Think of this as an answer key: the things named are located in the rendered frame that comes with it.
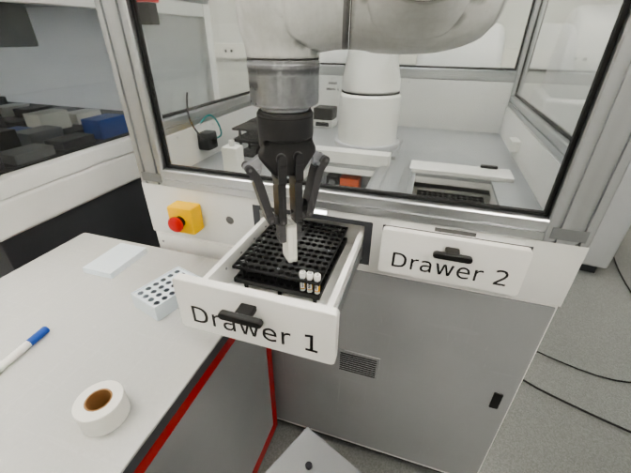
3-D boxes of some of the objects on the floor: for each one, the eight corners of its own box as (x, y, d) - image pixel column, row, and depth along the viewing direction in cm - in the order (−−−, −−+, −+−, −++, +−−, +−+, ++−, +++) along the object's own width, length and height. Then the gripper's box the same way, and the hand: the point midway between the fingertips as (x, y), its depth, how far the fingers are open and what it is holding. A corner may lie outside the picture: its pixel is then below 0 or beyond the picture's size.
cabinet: (474, 496, 111) (568, 309, 70) (199, 404, 138) (153, 231, 97) (461, 306, 189) (502, 165, 149) (287, 270, 216) (283, 144, 176)
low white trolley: (185, 678, 79) (69, 542, 41) (-5, 567, 95) (-217, 395, 57) (283, 436, 127) (270, 269, 89) (145, 389, 143) (84, 232, 105)
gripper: (317, 99, 51) (315, 239, 63) (229, 105, 46) (245, 255, 58) (342, 108, 45) (334, 260, 57) (243, 115, 40) (258, 280, 52)
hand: (289, 239), depth 55 cm, fingers closed
